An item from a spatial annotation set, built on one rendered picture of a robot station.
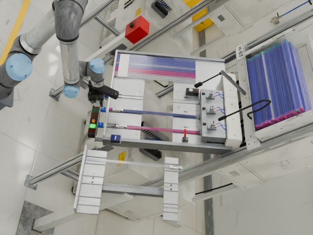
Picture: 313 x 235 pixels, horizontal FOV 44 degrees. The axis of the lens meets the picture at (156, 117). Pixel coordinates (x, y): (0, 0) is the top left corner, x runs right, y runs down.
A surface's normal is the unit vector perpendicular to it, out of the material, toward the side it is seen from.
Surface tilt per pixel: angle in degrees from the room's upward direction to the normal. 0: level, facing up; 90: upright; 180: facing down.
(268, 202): 90
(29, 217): 0
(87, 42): 0
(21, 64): 7
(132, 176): 90
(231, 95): 44
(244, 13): 90
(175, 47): 90
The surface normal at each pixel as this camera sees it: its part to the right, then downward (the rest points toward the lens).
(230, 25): -0.04, 0.80
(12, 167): 0.75, -0.37
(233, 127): 0.07, -0.60
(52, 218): -0.66, -0.47
